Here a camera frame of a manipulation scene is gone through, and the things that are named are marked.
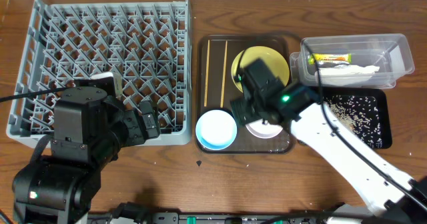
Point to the white napkin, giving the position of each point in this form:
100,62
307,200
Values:
348,73

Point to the light blue bowl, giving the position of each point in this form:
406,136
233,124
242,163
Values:
216,130

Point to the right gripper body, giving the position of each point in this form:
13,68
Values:
249,112

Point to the dark brown serving tray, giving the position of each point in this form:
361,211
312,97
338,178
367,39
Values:
245,142

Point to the wooden chopstick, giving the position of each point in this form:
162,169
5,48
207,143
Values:
224,74
206,74

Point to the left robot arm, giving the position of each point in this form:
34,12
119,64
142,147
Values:
91,126

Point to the small white cup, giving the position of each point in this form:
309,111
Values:
110,82

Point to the black waste tray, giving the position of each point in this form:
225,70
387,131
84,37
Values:
380,96

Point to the green snack wrapper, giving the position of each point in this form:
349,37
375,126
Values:
322,58

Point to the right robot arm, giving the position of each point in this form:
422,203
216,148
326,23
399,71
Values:
302,111

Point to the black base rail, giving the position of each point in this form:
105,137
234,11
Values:
133,213

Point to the grey plastic dishwasher rack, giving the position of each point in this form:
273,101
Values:
148,44

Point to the rice and nut scraps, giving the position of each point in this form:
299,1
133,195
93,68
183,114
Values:
360,115

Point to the clear plastic waste bin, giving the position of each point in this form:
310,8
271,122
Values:
390,52

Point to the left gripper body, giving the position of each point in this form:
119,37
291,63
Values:
147,120

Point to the yellow plate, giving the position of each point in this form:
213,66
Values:
272,58

